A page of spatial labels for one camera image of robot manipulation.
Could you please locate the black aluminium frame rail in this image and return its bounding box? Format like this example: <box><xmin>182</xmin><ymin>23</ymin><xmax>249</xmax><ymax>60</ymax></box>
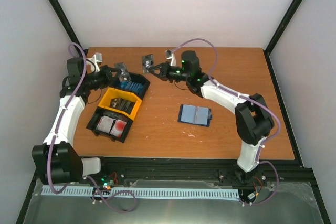
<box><xmin>93</xmin><ymin>157</ymin><xmax>317</xmax><ymax>188</ymax></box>

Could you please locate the black bin with blue cards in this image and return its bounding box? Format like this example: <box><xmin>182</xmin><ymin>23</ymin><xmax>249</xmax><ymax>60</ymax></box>
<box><xmin>111</xmin><ymin>73</ymin><xmax>150</xmax><ymax>99</ymax></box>

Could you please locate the light blue cable duct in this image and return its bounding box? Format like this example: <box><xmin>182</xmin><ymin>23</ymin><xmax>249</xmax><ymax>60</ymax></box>
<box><xmin>41</xmin><ymin>185</ymin><xmax>241</xmax><ymax>200</ymax></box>

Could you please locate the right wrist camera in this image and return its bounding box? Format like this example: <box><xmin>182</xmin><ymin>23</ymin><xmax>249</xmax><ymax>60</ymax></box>
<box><xmin>165</xmin><ymin>50</ymin><xmax>176</xmax><ymax>67</ymax></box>

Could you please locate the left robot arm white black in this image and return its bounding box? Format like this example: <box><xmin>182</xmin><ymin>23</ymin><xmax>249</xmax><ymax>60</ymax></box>
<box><xmin>31</xmin><ymin>53</ymin><xmax>120</xmax><ymax>185</ymax></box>

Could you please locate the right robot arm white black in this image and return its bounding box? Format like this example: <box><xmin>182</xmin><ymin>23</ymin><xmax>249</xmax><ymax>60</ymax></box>
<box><xmin>144</xmin><ymin>50</ymin><xmax>274</xmax><ymax>174</ymax></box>

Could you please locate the dark grey credit card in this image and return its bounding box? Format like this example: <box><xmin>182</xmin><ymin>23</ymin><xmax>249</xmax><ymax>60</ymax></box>
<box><xmin>114</xmin><ymin>62</ymin><xmax>131</xmax><ymax>82</ymax></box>
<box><xmin>142</xmin><ymin>54</ymin><xmax>154</xmax><ymax>74</ymax></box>

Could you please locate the frame post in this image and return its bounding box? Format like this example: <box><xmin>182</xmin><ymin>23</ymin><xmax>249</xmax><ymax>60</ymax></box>
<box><xmin>264</xmin><ymin>0</ymin><xmax>303</xmax><ymax>56</ymax></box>
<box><xmin>48</xmin><ymin>0</ymin><xmax>81</xmax><ymax>46</ymax></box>

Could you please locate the dark card stack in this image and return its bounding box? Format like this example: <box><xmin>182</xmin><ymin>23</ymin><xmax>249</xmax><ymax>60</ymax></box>
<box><xmin>110</xmin><ymin>98</ymin><xmax>134</xmax><ymax>113</ymax></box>

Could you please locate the blue leather card holder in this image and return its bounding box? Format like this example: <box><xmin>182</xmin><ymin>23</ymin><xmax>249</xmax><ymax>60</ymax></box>
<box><xmin>177</xmin><ymin>104</ymin><xmax>212</xmax><ymax>127</ymax></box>

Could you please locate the yellow bin with dark cards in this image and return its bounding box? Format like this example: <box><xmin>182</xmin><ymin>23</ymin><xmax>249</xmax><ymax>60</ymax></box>
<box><xmin>98</xmin><ymin>88</ymin><xmax>142</xmax><ymax>120</ymax></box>

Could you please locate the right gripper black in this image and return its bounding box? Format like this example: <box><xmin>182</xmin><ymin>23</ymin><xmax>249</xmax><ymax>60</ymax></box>
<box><xmin>147</xmin><ymin>62</ymin><xmax>189</xmax><ymax>84</ymax></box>

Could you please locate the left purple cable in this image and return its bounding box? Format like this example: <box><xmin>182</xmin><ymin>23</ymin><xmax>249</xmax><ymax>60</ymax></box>
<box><xmin>47</xmin><ymin>42</ymin><xmax>137</xmax><ymax>213</ymax></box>

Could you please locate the right frame post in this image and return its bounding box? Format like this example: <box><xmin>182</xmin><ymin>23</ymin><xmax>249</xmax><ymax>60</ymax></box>
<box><xmin>264</xmin><ymin>0</ymin><xmax>303</xmax><ymax>56</ymax></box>

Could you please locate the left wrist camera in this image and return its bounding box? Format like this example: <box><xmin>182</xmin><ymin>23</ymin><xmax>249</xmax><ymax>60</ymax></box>
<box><xmin>86</xmin><ymin>53</ymin><xmax>102</xmax><ymax>73</ymax></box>

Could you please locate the blue card stack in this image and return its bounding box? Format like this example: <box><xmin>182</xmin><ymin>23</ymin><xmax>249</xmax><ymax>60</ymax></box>
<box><xmin>120</xmin><ymin>81</ymin><xmax>143</xmax><ymax>94</ymax></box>

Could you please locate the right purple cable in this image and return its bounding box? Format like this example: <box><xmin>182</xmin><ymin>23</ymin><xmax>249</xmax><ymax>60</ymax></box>
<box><xmin>172</xmin><ymin>38</ymin><xmax>281</xmax><ymax>206</ymax></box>

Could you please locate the red white card stack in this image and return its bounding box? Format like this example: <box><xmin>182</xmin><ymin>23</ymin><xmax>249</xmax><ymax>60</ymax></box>
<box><xmin>96</xmin><ymin>116</ymin><xmax>127</xmax><ymax>137</ymax></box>

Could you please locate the black bin with red cards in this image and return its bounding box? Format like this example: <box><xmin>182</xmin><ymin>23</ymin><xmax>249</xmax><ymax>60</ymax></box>
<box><xmin>86</xmin><ymin>107</ymin><xmax>133</xmax><ymax>143</ymax></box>

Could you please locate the left frame post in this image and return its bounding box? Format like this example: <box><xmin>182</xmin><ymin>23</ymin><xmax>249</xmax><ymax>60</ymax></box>
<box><xmin>48</xmin><ymin>0</ymin><xmax>81</xmax><ymax>46</ymax></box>

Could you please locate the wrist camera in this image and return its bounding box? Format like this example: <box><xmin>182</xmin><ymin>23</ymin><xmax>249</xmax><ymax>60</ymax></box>
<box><xmin>165</xmin><ymin>50</ymin><xmax>176</xmax><ymax>67</ymax></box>
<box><xmin>86</xmin><ymin>53</ymin><xmax>102</xmax><ymax>73</ymax></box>

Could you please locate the purple cable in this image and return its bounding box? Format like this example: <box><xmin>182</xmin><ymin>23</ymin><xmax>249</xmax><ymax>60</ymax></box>
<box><xmin>47</xmin><ymin>42</ymin><xmax>137</xmax><ymax>213</ymax></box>
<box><xmin>172</xmin><ymin>38</ymin><xmax>281</xmax><ymax>206</ymax></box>

